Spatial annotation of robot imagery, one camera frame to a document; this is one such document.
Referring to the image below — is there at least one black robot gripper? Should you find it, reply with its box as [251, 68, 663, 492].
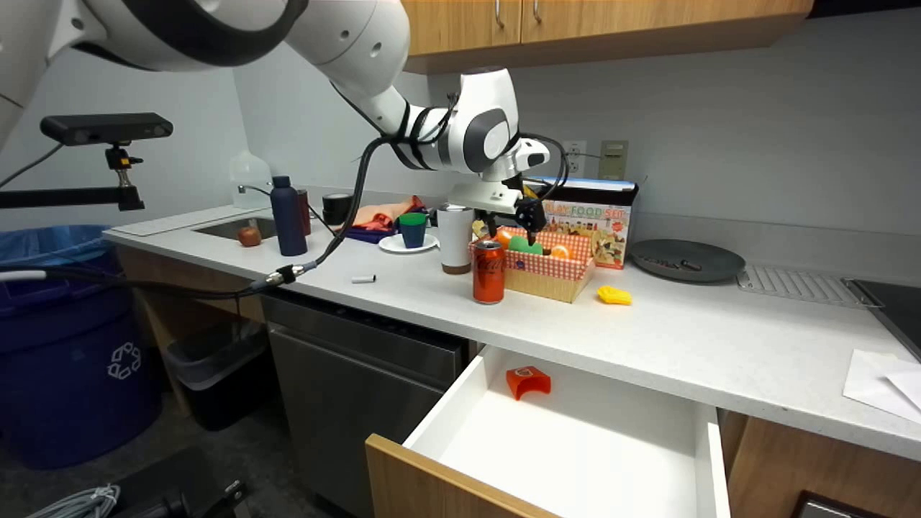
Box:
[497, 170, 552, 239]

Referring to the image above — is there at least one white drawer with wooden front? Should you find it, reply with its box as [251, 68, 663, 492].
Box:
[363, 343, 737, 518]

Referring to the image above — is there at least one yellow sponge toy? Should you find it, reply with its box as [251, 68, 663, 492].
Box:
[592, 282, 637, 307]

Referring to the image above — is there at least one orange toy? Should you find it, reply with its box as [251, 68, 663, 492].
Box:
[504, 366, 555, 403]

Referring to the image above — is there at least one orange checkered basket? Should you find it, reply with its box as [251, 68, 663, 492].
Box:
[493, 223, 599, 304]

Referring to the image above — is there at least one red soda can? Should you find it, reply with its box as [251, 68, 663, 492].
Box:
[468, 235, 509, 307]

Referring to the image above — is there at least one blue snack box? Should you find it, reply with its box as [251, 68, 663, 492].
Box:
[520, 176, 642, 271]

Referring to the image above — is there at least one white tumbler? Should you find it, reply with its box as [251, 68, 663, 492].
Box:
[434, 205, 478, 275]

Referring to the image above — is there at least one blue cup with green rim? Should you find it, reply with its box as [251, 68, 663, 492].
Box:
[398, 209, 432, 251]

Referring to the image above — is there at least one white plate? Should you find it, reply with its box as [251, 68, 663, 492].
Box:
[378, 230, 442, 258]

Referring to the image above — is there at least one orange cloth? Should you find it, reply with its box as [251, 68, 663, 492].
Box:
[344, 194, 425, 235]

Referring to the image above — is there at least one purple cloth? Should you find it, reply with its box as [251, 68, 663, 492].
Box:
[340, 223, 398, 243]

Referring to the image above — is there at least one black cup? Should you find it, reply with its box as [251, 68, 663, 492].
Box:
[320, 193, 356, 226]

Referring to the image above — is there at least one wooden upper cabinet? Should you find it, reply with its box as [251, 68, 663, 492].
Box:
[399, 0, 817, 78]

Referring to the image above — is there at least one navy blue bottle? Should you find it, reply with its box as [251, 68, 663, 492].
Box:
[267, 171, 311, 258]

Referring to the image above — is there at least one grey dishwasher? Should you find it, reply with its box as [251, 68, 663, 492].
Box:
[262, 285, 471, 518]

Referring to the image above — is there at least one grey drying mat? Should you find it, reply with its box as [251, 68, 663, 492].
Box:
[737, 265, 867, 310]

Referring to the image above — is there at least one kitchen sink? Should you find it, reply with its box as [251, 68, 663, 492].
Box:
[196, 213, 281, 241]

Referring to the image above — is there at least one black trash bin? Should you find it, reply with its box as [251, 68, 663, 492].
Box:
[160, 320, 281, 430]

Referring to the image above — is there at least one white paper sheet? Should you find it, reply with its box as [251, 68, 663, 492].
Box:
[841, 346, 921, 426]
[880, 367, 921, 413]

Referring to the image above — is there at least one black cooktop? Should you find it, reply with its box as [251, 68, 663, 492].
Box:
[847, 275, 921, 363]

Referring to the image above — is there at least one wooden base cabinet panel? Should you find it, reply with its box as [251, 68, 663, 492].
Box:
[717, 407, 921, 518]

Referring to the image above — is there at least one blue recycling bin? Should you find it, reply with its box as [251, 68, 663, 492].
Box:
[0, 223, 167, 472]

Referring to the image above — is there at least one crumpled clear plastic bag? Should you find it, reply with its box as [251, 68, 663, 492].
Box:
[26, 479, 123, 518]

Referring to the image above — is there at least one white wrist camera block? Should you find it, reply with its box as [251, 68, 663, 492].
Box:
[447, 180, 526, 215]

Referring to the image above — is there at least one white wall outlet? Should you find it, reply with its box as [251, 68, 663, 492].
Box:
[565, 138, 591, 180]

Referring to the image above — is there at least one grey wall switch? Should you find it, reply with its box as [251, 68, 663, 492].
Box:
[599, 138, 631, 180]

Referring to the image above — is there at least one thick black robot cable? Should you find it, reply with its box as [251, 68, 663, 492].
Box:
[242, 133, 391, 297]

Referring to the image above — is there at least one wooden sink cabinet frame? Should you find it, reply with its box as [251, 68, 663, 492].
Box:
[111, 241, 267, 386]

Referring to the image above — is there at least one black stereo camera bar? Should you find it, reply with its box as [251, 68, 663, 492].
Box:
[37, 111, 176, 148]

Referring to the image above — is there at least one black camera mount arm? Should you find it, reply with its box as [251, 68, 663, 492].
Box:
[0, 141, 149, 215]

